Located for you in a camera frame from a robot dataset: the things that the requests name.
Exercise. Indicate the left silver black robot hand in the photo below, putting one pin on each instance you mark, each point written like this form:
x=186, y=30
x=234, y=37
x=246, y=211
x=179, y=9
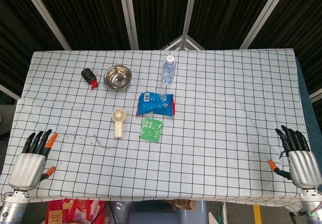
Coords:
x=26, y=167

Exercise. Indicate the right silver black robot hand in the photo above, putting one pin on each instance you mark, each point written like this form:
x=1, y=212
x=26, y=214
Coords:
x=300, y=168

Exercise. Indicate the small white handheld fan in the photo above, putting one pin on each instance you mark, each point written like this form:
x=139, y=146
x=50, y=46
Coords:
x=118, y=123

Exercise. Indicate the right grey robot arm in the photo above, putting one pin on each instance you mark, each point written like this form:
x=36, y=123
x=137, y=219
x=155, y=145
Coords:
x=312, y=204

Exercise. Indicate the grey robot base column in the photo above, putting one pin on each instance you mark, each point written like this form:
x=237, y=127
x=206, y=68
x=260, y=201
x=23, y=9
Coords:
x=156, y=214

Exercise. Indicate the red patterned bag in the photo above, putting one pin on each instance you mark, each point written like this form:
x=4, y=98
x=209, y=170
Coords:
x=75, y=212

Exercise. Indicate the white checkered tablecloth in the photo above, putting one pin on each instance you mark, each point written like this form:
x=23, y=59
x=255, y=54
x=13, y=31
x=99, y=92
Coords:
x=201, y=133

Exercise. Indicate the black bottle with red cap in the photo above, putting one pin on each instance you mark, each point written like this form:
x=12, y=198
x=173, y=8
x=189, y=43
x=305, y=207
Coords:
x=89, y=76

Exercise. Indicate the brown paper bag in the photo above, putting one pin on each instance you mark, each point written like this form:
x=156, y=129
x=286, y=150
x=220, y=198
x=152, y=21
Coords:
x=182, y=205

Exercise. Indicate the stainless steel bowl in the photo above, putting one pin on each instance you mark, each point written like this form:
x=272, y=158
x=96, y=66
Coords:
x=117, y=77

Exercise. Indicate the green sachet packet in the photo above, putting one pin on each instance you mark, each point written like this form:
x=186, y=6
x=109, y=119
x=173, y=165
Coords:
x=151, y=129

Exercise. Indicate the blue snack packet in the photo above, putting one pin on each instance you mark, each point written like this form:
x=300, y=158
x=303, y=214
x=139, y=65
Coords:
x=156, y=104

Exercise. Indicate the clear plastic water bottle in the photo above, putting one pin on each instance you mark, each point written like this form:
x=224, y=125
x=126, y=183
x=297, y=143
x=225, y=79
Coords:
x=168, y=69

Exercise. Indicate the white metal frame stand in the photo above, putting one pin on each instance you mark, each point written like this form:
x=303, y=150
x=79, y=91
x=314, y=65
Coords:
x=182, y=42

